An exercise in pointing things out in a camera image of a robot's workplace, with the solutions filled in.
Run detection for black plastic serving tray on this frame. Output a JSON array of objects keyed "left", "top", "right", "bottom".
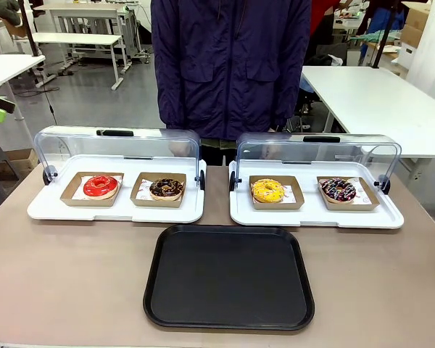
[{"left": 143, "top": 223, "right": 315, "bottom": 331}]

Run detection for white bench table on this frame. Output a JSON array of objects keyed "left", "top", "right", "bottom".
[{"left": 31, "top": 31, "right": 125, "bottom": 91}]

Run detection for stacked cardboard boxes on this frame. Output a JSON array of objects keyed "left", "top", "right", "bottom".
[{"left": 399, "top": 0, "right": 434, "bottom": 59}]

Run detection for red glazed donut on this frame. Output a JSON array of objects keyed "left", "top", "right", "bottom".
[{"left": 83, "top": 175, "right": 119, "bottom": 201}]

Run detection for brown cardboard donut tray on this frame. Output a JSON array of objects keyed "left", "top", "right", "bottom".
[
  {"left": 249, "top": 175, "right": 305, "bottom": 211},
  {"left": 316, "top": 175, "right": 381, "bottom": 212},
  {"left": 130, "top": 172, "right": 188, "bottom": 209},
  {"left": 59, "top": 171, "right": 125, "bottom": 207}
]

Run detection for dark chocolate drizzled donut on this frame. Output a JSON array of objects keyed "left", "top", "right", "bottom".
[{"left": 320, "top": 177, "right": 357, "bottom": 204}]

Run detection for person in navy jacket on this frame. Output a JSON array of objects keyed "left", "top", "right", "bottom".
[{"left": 150, "top": 0, "right": 312, "bottom": 166}]

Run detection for clear display case lid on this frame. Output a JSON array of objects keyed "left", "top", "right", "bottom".
[
  {"left": 33, "top": 125, "right": 206, "bottom": 191},
  {"left": 228, "top": 132, "right": 402, "bottom": 195}
]

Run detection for white desk with frame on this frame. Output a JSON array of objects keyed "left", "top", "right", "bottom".
[{"left": 32, "top": 2, "right": 146, "bottom": 68}]

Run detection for large white table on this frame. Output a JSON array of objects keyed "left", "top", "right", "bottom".
[{"left": 299, "top": 65, "right": 435, "bottom": 160}]

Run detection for person's left hand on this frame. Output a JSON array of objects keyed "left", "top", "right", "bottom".
[{"left": 263, "top": 126, "right": 281, "bottom": 160}]

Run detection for bystander in blue clothes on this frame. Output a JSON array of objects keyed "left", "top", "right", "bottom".
[{"left": 357, "top": 0, "right": 407, "bottom": 66}]

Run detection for cardboard box on floor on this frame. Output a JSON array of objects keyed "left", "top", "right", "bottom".
[{"left": 0, "top": 147, "right": 40, "bottom": 183}]

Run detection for white display case base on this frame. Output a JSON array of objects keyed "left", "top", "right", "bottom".
[
  {"left": 27, "top": 154, "right": 207, "bottom": 224},
  {"left": 228, "top": 159, "right": 405, "bottom": 229}
]

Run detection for black metal pole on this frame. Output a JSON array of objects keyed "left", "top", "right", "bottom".
[
  {"left": 17, "top": 0, "right": 41, "bottom": 58},
  {"left": 370, "top": 0, "right": 398, "bottom": 70}
]

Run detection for bystander in red top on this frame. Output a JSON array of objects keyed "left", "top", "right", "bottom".
[{"left": 309, "top": 0, "right": 352, "bottom": 66}]

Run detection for chocolate donut with sprinkles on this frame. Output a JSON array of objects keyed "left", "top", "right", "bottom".
[{"left": 149, "top": 178, "right": 186, "bottom": 202}]

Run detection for white table with round edge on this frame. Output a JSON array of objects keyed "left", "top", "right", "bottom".
[{"left": 0, "top": 53, "right": 46, "bottom": 131}]

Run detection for yellow glazed donut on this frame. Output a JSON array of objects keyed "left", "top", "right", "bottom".
[{"left": 252, "top": 178, "right": 286, "bottom": 204}]

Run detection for person's right hand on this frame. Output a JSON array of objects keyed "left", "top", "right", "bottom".
[{"left": 168, "top": 140, "right": 189, "bottom": 157}]

